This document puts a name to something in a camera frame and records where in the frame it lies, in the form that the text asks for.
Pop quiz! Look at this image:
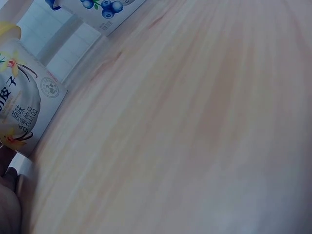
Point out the person's left hand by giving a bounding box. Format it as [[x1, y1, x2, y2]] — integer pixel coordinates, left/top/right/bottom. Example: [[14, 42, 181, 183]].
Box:
[[0, 145, 26, 234]]

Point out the white carton with yellow flowers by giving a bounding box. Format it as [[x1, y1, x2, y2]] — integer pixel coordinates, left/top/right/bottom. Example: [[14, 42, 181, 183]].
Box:
[[0, 21, 69, 158]]

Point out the white carton with blueberry print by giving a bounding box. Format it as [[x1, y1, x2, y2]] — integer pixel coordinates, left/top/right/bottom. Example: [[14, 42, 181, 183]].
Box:
[[45, 0, 147, 38]]

